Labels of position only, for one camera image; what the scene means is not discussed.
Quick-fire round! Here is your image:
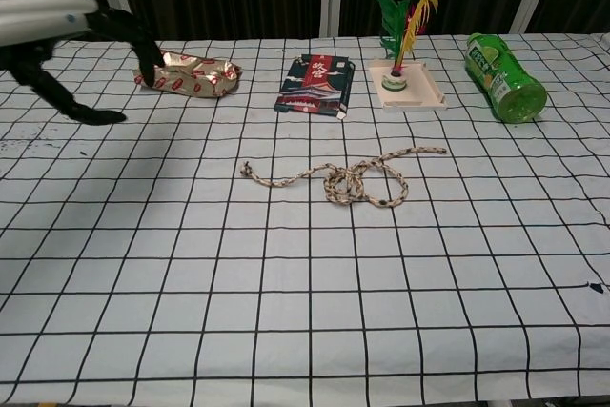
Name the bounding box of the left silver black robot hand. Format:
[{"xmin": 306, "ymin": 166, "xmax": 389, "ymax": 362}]
[{"xmin": 0, "ymin": 0, "xmax": 164, "ymax": 126}]

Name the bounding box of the beige braided rope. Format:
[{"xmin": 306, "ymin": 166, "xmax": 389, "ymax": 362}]
[{"xmin": 240, "ymin": 146, "xmax": 448, "ymax": 210}]

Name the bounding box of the gold red wrapped package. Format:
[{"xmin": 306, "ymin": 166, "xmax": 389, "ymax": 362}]
[{"xmin": 132, "ymin": 50, "xmax": 242, "ymax": 100}]

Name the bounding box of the dark red snack packet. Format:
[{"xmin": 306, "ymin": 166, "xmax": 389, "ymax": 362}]
[{"xmin": 274, "ymin": 53, "xmax": 356, "ymax": 121}]

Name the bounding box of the green yellow feather shuttlecock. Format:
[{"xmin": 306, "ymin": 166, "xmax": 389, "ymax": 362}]
[{"xmin": 373, "ymin": 0, "xmax": 450, "ymax": 93}]

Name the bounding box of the white black checkered tablecloth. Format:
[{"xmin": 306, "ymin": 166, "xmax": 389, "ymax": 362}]
[{"xmin": 0, "ymin": 32, "xmax": 610, "ymax": 407}]

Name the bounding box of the green plastic drink bottle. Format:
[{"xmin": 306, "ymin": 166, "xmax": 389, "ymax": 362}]
[{"xmin": 464, "ymin": 31, "xmax": 548, "ymax": 124}]

